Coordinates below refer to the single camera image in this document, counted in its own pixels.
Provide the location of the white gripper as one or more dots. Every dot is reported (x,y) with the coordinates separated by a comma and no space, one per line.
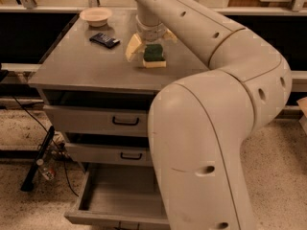
(151,32)

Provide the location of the green and yellow sponge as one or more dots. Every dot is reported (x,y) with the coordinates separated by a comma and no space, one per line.
(153,56)

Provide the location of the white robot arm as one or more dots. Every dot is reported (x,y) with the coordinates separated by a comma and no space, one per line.
(198,124)

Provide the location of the grey drawer cabinet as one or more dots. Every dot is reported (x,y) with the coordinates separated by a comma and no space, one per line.
(81,73)

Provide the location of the grey top drawer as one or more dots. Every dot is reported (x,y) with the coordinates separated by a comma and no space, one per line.
(102,121)

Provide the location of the grey middle drawer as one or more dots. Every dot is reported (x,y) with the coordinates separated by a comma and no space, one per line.
(106,154)

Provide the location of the grey open bottom drawer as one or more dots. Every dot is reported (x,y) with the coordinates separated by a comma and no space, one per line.
(119,197)

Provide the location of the beige bowl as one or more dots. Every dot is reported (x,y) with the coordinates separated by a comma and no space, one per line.
(96,17)

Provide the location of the small plastic bottle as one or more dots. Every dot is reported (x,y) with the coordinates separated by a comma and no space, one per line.
(45,169)

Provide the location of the black stand leg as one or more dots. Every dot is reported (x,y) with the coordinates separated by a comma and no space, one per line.
(28,184)

